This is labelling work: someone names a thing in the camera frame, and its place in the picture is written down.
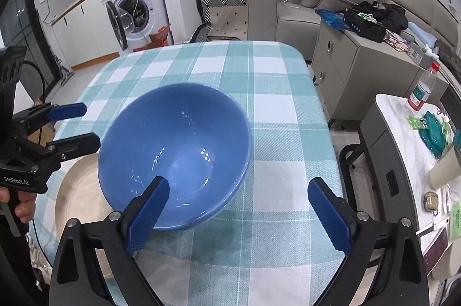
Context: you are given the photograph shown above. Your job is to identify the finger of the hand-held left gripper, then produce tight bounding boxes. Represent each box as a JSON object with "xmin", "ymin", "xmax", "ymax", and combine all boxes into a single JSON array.
[
  {"xmin": 20, "ymin": 133, "xmax": 101, "ymax": 168},
  {"xmin": 12, "ymin": 103, "xmax": 88, "ymax": 130}
]

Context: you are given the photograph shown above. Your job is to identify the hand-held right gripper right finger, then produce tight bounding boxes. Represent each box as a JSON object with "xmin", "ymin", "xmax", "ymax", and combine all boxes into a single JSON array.
[{"xmin": 308, "ymin": 177, "xmax": 431, "ymax": 306}]

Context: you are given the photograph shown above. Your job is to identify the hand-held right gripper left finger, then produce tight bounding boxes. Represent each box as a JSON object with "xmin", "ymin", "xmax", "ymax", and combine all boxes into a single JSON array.
[{"xmin": 48, "ymin": 176, "xmax": 170, "ymax": 306}]

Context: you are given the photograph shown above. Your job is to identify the large cream plate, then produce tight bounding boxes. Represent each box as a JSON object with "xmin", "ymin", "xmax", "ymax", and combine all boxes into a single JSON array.
[{"xmin": 54, "ymin": 157, "xmax": 125, "ymax": 279}]

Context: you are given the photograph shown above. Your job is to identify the blue bowl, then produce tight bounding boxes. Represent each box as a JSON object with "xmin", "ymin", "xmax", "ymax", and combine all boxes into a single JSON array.
[{"xmin": 98, "ymin": 82, "xmax": 252, "ymax": 232}]

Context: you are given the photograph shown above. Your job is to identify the person's left hand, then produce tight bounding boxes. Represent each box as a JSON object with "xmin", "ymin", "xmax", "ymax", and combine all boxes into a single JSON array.
[{"xmin": 0, "ymin": 187, "xmax": 37, "ymax": 224}]

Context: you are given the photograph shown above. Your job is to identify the floor mop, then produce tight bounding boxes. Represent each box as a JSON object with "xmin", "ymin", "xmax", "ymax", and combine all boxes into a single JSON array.
[{"xmin": 53, "ymin": 53, "xmax": 75, "ymax": 84}]

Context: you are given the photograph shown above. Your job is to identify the white kitchen cabinets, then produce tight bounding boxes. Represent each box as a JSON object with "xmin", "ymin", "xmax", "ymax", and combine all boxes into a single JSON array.
[{"xmin": 31, "ymin": 0, "xmax": 120, "ymax": 69}]

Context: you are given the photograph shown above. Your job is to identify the white side table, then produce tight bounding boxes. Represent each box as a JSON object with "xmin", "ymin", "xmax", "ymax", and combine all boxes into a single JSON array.
[{"xmin": 359, "ymin": 93, "xmax": 461, "ymax": 283}]

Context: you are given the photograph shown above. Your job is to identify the black glass door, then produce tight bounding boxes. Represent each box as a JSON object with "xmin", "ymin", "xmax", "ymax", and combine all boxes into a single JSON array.
[{"xmin": 0, "ymin": 0, "xmax": 59, "ymax": 87}]

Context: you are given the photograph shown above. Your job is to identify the person's dark clothing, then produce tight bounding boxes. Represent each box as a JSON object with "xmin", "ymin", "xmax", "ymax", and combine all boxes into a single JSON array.
[{"xmin": 0, "ymin": 219, "xmax": 53, "ymax": 306}]

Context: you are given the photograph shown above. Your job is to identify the beige earbud case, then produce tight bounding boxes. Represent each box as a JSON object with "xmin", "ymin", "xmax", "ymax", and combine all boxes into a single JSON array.
[{"xmin": 422, "ymin": 191, "xmax": 440, "ymax": 212}]

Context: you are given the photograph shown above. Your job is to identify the teal checked tablecloth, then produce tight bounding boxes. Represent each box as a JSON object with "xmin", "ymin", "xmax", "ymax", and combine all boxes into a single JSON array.
[{"xmin": 31, "ymin": 40, "xmax": 348, "ymax": 306}]

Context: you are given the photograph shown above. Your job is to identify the red cardboard box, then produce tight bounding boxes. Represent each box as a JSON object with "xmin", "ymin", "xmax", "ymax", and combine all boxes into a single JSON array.
[{"xmin": 149, "ymin": 24, "xmax": 172, "ymax": 48}]

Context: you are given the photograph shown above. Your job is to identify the white washing machine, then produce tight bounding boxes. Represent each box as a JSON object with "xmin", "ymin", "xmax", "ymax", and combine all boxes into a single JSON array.
[{"xmin": 100, "ymin": 0, "xmax": 171, "ymax": 52}]

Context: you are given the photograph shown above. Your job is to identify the cream cup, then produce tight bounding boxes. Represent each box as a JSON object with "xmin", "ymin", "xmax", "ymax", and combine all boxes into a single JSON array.
[{"xmin": 428, "ymin": 147, "xmax": 461, "ymax": 190}]

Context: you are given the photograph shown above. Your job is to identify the green label packet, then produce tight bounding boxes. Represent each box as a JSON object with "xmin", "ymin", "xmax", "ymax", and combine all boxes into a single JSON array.
[{"xmin": 447, "ymin": 199, "xmax": 461, "ymax": 242}]

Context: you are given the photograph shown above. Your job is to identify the small green packet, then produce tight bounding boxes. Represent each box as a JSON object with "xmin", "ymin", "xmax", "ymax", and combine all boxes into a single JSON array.
[{"xmin": 408, "ymin": 114, "xmax": 428, "ymax": 131}]

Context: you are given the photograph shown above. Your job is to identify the grey nightstand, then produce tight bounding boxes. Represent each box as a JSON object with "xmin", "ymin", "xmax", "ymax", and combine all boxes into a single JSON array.
[{"xmin": 311, "ymin": 18, "xmax": 449, "ymax": 123}]

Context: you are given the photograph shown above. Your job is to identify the clear water bottle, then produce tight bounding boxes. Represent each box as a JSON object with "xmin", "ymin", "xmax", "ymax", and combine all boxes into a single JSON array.
[{"xmin": 406, "ymin": 61, "xmax": 442, "ymax": 112}]

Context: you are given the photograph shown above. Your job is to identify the tissue box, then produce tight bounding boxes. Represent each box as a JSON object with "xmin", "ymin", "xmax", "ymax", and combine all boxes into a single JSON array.
[{"xmin": 408, "ymin": 44, "xmax": 439, "ymax": 66}]

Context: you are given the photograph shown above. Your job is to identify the black white patterned rug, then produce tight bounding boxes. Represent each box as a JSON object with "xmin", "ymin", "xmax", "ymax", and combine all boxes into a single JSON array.
[{"xmin": 191, "ymin": 0, "xmax": 250, "ymax": 44}]

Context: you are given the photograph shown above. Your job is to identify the pink magazine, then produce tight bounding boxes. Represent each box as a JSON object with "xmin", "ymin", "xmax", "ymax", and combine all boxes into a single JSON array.
[{"xmin": 383, "ymin": 31, "xmax": 412, "ymax": 53}]

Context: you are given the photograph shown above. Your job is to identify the black storage box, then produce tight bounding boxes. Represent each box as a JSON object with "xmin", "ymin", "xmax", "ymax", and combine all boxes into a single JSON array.
[{"xmin": 343, "ymin": 7, "xmax": 388, "ymax": 44}]

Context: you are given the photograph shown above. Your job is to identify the blue plastic packet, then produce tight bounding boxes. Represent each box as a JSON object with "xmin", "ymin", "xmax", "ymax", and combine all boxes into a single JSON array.
[{"xmin": 316, "ymin": 8, "xmax": 349, "ymax": 30}]

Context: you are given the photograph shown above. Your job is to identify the grey sofa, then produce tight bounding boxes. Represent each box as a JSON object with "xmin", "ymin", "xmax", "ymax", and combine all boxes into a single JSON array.
[{"xmin": 247, "ymin": 0, "xmax": 461, "ymax": 63}]

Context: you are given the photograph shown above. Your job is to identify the light blue towel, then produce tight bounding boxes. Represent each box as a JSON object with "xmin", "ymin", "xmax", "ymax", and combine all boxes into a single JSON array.
[{"xmin": 407, "ymin": 22, "xmax": 437, "ymax": 44}]

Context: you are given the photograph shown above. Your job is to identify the black jacket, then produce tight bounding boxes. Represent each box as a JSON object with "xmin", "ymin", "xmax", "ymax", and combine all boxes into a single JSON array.
[{"xmin": 356, "ymin": 1, "xmax": 410, "ymax": 35}]

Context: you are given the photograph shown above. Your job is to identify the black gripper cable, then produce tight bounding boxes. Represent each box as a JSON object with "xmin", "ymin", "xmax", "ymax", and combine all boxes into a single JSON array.
[{"xmin": 18, "ymin": 60, "xmax": 47, "ymax": 105}]

